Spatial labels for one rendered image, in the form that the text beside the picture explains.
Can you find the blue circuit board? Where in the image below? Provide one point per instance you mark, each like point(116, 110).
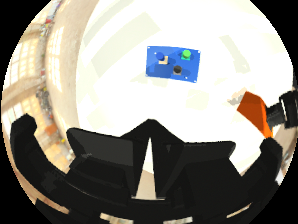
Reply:
point(173, 63)

